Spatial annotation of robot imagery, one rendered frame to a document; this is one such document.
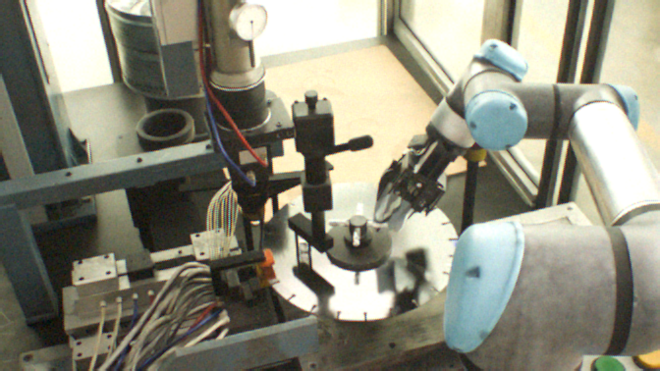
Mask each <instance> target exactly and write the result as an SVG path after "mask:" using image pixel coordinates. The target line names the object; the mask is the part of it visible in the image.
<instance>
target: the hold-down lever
mask: <svg viewBox="0 0 660 371"><path fill-rule="evenodd" d="M372 145H373V138H372V136H371V135H369V134H364V135H360V136H356V137H353V138H351V139H349V140H347V142H343V143H339V144H335V145H331V146H327V147H322V148H318V149H316V155H317V158H322V157H327V156H331V155H335V154H339V153H343V152H347V151H349V149H351V152H359V151H362V150H363V149H366V148H370V147H371V146H372Z"/></svg>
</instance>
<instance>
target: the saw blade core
mask: <svg viewBox="0 0 660 371"><path fill-rule="evenodd" d="M374 185H375V183H354V187H353V184H352V183H343V184H335V185H332V188H333V210H332V211H325V212H326V233H328V231H329V230H330V229H331V228H332V227H333V226H329V220H347V219H351V218H352V217H353V216H355V215H356V214H357V209H358V203H362V205H363V209H362V216H364V217H365V218H366V219H370V220H372V219H373V211H374V206H375V199H376V194H378V189H379V184H376V186H375V187H376V188H374ZM289 203H290V205H289ZM289 203H288V202H287V203H286V205H284V206H283V207H282V208H281V209H280V210H279V211H277V212H276V213H275V215H274V217H272V218H271V219H270V221H269V222H268V224H267V225H265V227H264V229H263V231H264V233H263V234H264V239H263V240H262V248H263V250H264V249H271V251H272V254H273V257H274V260H275V265H273V266H271V267H267V268H265V267H263V268H261V271H262V273H264V276H265V277H266V279H267V281H268V282H269V284H270V285H272V288H273V289H274V290H275V291H276V292H277V293H278V294H279V295H280V296H282V297H283V298H284V299H285V300H288V302H290V303H291V304H293V305H295V306H296V307H298V308H300V309H302V310H305V311H307V312H310V310H311V309H312V306H316V307H314V308H313V309H312V311H311V313H312V314H315V315H318V316H323V317H327V318H332V319H337V315H338V313H337V312H341V313H340V314H339V317H338V320H347V321H365V319H364V314H363V313H366V321H369V320H378V319H385V318H390V317H393V314H392V312H391V311H390V309H393V313H394V315H395V316H398V315H401V314H404V313H407V312H409V311H413V310H415V309H417V308H418V306H417V305H416V304H415V303H414V302H413V301H414V300H415V301H416V303H417V304H418V305H419V306H422V305H423V304H425V303H427V302H428V301H430V300H431V299H432V298H434V297H435V295H436V294H437V293H438V292H440V291H442V290H443V289H444V288H445V287H446V286H447V285H448V280H449V274H450V269H451V267H449V266H447V263H452V259H453V257H450V256H453V255H454V251H455V248H456V245H457V242H458V241H457V240H456V239H458V238H457V234H456V231H455V229H454V227H453V225H452V224H451V223H450V221H449V219H448V218H447V217H446V215H445V214H444V213H443V212H442V211H441V210H440V209H439V208H438V209H437V207H436V206H434V208H433V209H432V210H433V211H432V210H431V211H432V212H430V213H429V214H428V215H427V217H425V212H423V211H422V212H421V213H418V212H417V213H415V214H413V215H412V216H411V217H410V218H409V219H408V220H407V221H406V222H405V224H404V226H403V227H402V228H401V229H400V230H399V231H398V232H395V229H394V228H393V229H391V230H389V231H390V234H391V237H392V250H391V252H390V254H389V255H388V256H387V257H386V258H385V259H384V260H383V262H381V263H380V264H377V265H374V266H372V267H368V268H359V269H357V268H348V267H344V266H342V265H339V264H337V263H336V262H334V261H333V259H332V258H331V257H330V256H329V255H328V253H327V251H326V252H324V253H323V254H321V253H319V252H318V251H317V250H316V249H314V248H313V247H311V251H308V248H307V251H306V252H301V251H300V252H298V253H297V249H296V239H295V238H294V232H293V231H292V230H291V229H290V228H288V218H290V217H291V216H293V215H296V214H298V213H300V212H301V213H303V214H304V215H305V217H307V218H308V219H309V220H311V216H310V213H304V209H303V195H300V196H298V197H295V198H293V199H292V200H290V201H289ZM291 205H292V206H294V207H292V206H291ZM434 209H436V210H434ZM275 217H276V218H275ZM278 218H281V219H278ZM447 223H448V224H447ZM442 224H445V225H442ZM269 234H272V235H269ZM449 239H450V240H451V241H449ZM444 273H447V274H448V275H447V274H446V275H445V274H444ZM277 282H280V283H277ZM275 283H276V284H275ZM273 284H274V285H273ZM431 288H434V290H432V289H431ZM292 295H295V296H296V297H293V298H291V297H292ZM290 298H291V299H290ZM289 299H290V300H289Z"/></svg>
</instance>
